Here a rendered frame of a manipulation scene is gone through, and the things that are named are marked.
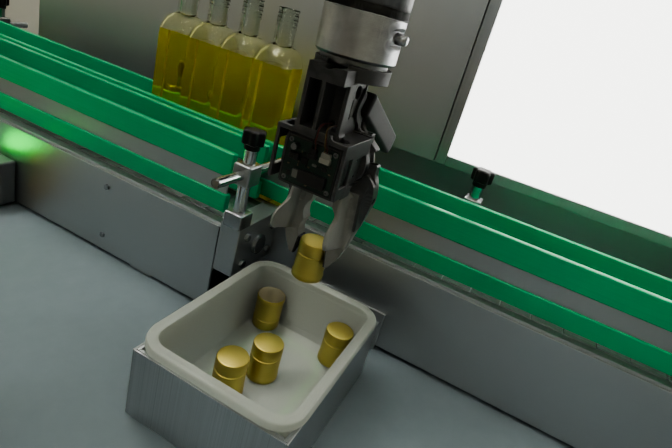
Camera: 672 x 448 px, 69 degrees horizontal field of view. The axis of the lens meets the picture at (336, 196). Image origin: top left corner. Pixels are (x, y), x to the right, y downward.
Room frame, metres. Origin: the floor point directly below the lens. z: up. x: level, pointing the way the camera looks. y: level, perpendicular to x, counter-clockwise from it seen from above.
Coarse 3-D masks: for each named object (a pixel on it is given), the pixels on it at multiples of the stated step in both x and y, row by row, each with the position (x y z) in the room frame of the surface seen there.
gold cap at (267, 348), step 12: (264, 336) 0.44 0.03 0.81; (276, 336) 0.45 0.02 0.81; (252, 348) 0.43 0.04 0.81; (264, 348) 0.42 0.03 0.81; (276, 348) 0.43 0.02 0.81; (252, 360) 0.42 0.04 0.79; (264, 360) 0.42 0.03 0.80; (276, 360) 0.42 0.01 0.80; (252, 372) 0.42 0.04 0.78; (264, 372) 0.42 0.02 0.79; (276, 372) 0.43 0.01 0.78; (264, 384) 0.42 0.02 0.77
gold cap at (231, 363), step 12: (228, 348) 0.41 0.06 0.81; (240, 348) 0.41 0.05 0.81; (216, 360) 0.39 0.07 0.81; (228, 360) 0.39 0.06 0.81; (240, 360) 0.40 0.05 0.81; (216, 372) 0.39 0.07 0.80; (228, 372) 0.38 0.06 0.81; (240, 372) 0.39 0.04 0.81; (228, 384) 0.38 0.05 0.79; (240, 384) 0.39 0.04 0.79
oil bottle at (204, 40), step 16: (192, 32) 0.73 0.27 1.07; (208, 32) 0.72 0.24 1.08; (224, 32) 0.73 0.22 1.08; (192, 48) 0.72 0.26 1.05; (208, 48) 0.72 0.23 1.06; (192, 64) 0.72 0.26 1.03; (208, 64) 0.71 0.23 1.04; (192, 80) 0.72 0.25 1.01; (208, 80) 0.71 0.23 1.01; (192, 96) 0.72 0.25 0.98; (208, 96) 0.71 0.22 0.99; (208, 112) 0.72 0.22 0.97
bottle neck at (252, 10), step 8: (248, 0) 0.71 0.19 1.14; (256, 0) 0.71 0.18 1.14; (248, 8) 0.71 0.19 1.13; (256, 8) 0.71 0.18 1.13; (248, 16) 0.71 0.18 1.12; (256, 16) 0.72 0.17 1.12; (240, 24) 0.72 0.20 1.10; (248, 24) 0.71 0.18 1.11; (256, 24) 0.72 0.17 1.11; (248, 32) 0.71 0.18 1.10; (256, 32) 0.72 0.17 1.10
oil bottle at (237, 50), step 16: (240, 32) 0.71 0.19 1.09; (224, 48) 0.70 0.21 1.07; (240, 48) 0.70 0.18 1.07; (256, 48) 0.70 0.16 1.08; (224, 64) 0.70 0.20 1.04; (240, 64) 0.69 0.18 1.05; (224, 80) 0.70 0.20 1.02; (240, 80) 0.69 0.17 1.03; (224, 96) 0.70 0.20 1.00; (240, 96) 0.69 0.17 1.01; (224, 112) 0.70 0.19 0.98; (240, 112) 0.69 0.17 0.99
